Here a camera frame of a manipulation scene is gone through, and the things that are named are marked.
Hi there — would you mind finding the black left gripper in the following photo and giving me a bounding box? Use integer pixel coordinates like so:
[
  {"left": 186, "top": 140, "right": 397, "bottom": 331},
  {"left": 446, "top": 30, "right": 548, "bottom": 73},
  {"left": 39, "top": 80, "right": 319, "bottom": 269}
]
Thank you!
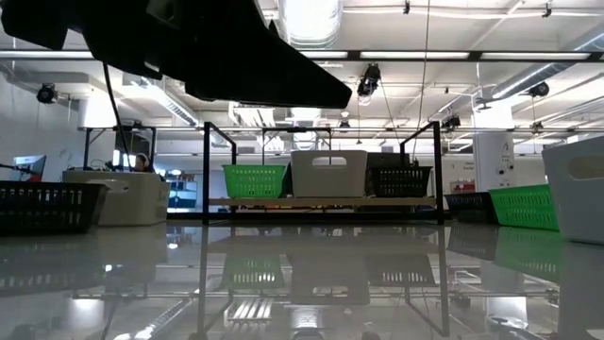
[{"left": 82, "top": 0, "right": 353, "bottom": 101}]

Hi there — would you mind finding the green plastic basket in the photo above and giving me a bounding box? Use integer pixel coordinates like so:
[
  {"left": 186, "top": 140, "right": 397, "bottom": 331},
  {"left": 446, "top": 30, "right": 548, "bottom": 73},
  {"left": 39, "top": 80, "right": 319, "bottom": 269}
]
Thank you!
[
  {"left": 488, "top": 183, "right": 561, "bottom": 232},
  {"left": 222, "top": 163, "right": 288, "bottom": 199}
]

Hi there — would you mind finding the white plastic basket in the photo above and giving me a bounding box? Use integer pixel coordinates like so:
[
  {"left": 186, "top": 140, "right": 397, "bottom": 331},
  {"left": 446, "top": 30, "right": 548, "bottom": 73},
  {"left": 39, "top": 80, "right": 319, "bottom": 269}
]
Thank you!
[
  {"left": 289, "top": 149, "right": 369, "bottom": 199},
  {"left": 541, "top": 135, "right": 604, "bottom": 247},
  {"left": 62, "top": 169, "right": 172, "bottom": 227}
]

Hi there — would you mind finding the black plastic basket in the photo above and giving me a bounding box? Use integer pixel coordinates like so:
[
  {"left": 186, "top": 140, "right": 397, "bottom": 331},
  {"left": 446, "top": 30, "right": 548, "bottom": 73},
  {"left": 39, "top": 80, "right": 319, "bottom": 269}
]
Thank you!
[
  {"left": 444, "top": 191, "right": 500, "bottom": 225},
  {"left": 0, "top": 180, "right": 110, "bottom": 236},
  {"left": 366, "top": 165, "right": 434, "bottom": 199}
]

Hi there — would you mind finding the dark grey box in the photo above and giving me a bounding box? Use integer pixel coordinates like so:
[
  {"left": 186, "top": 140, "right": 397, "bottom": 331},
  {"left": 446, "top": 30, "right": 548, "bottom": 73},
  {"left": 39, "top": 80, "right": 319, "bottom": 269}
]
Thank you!
[{"left": 366, "top": 151, "right": 417, "bottom": 168}]

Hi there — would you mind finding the blue storage rack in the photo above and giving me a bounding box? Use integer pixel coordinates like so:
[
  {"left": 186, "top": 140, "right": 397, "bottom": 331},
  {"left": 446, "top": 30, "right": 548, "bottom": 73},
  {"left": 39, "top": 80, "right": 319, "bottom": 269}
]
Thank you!
[{"left": 167, "top": 173, "right": 199, "bottom": 210}]

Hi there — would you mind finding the person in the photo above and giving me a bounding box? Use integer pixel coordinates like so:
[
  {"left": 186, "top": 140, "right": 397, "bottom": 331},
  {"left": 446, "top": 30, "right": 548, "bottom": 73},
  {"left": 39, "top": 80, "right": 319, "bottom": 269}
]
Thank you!
[{"left": 133, "top": 152, "right": 156, "bottom": 174}]

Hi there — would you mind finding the black overhead light bar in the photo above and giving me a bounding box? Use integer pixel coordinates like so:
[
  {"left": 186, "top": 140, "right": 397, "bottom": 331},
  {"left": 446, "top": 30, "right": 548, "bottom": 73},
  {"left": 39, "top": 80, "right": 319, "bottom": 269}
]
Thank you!
[{"left": 0, "top": 49, "right": 604, "bottom": 63}]

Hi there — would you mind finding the white column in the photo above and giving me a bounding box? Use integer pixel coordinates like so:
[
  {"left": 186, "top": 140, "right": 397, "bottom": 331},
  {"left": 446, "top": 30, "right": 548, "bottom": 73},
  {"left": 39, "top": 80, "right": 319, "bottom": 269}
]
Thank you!
[{"left": 473, "top": 104, "right": 516, "bottom": 194}]

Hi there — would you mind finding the computer monitor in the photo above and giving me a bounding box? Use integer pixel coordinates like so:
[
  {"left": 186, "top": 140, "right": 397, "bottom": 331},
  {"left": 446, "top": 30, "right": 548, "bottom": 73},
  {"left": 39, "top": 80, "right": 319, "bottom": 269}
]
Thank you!
[{"left": 12, "top": 154, "right": 47, "bottom": 183}]

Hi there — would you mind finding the silver ceiling duct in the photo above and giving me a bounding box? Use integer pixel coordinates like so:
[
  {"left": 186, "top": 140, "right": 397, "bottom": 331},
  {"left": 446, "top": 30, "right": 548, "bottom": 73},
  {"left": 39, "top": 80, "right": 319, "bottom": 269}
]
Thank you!
[
  {"left": 277, "top": 0, "right": 344, "bottom": 50},
  {"left": 490, "top": 23, "right": 604, "bottom": 100}
]

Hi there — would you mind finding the white rectangular air duct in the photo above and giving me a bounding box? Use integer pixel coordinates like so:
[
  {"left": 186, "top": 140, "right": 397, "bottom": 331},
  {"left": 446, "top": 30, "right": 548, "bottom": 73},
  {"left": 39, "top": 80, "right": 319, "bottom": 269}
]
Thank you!
[{"left": 121, "top": 73, "right": 202, "bottom": 128}]

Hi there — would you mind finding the wooden shelf black metal frame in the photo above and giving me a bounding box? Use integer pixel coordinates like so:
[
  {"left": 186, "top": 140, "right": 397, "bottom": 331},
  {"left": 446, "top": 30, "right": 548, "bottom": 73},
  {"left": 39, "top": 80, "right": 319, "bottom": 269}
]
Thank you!
[{"left": 201, "top": 120, "right": 445, "bottom": 227}]

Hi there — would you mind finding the black table frame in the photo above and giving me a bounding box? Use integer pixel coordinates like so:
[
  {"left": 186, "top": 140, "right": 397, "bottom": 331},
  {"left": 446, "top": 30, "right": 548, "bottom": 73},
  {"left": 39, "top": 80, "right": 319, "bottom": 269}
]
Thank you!
[{"left": 167, "top": 211, "right": 447, "bottom": 227}]

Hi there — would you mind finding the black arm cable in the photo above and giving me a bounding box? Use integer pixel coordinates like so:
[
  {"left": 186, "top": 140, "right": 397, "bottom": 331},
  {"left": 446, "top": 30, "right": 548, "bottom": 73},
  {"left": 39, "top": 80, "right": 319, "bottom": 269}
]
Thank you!
[{"left": 102, "top": 62, "right": 135, "bottom": 172}]

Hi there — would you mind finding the black background rig frame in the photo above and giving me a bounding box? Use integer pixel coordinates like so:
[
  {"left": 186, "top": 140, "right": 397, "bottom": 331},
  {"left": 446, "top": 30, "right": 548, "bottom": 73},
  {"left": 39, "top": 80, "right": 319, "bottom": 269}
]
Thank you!
[{"left": 77, "top": 123, "right": 159, "bottom": 172}]

